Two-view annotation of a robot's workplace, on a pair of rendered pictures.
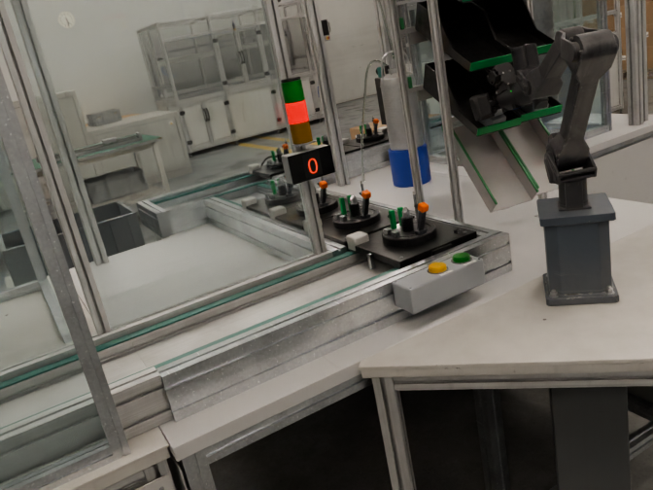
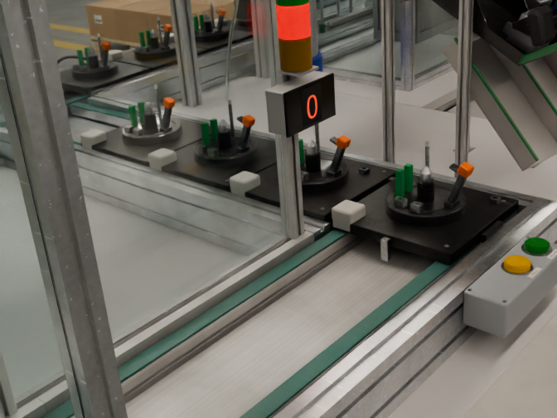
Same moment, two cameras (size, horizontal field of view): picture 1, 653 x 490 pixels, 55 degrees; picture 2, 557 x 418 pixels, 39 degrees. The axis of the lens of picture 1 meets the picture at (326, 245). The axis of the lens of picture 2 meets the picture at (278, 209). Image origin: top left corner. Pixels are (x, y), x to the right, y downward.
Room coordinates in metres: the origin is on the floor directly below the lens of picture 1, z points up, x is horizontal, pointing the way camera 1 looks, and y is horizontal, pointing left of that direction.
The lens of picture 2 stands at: (0.47, 0.47, 1.59)
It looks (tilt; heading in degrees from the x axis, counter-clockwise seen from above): 26 degrees down; 339
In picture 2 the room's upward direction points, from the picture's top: 5 degrees counter-clockwise
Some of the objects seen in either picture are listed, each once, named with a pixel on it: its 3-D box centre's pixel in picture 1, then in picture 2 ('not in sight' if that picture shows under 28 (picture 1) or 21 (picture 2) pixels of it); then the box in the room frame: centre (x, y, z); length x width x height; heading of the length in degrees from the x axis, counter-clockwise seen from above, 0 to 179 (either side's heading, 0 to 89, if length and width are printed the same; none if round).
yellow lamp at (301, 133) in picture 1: (300, 132); (295, 52); (1.57, 0.01, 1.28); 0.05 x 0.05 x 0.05
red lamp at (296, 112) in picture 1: (296, 112); (293, 20); (1.57, 0.01, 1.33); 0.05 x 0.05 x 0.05
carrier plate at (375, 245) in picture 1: (410, 240); (425, 213); (1.55, -0.21, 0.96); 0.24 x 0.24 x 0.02; 26
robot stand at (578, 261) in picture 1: (576, 249); not in sight; (1.28, -0.54, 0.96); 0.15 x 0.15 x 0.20; 72
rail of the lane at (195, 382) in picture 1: (356, 310); (416, 337); (1.29, -0.04, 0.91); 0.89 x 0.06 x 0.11; 116
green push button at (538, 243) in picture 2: (461, 259); (536, 248); (1.35, -0.30, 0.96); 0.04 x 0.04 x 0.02
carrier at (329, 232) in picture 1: (354, 207); (312, 158); (1.78, -0.10, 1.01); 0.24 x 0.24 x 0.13; 26
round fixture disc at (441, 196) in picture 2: (409, 233); (425, 203); (1.55, -0.21, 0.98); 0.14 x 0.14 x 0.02
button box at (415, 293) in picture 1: (439, 281); (515, 283); (1.32, -0.23, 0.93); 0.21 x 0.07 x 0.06; 116
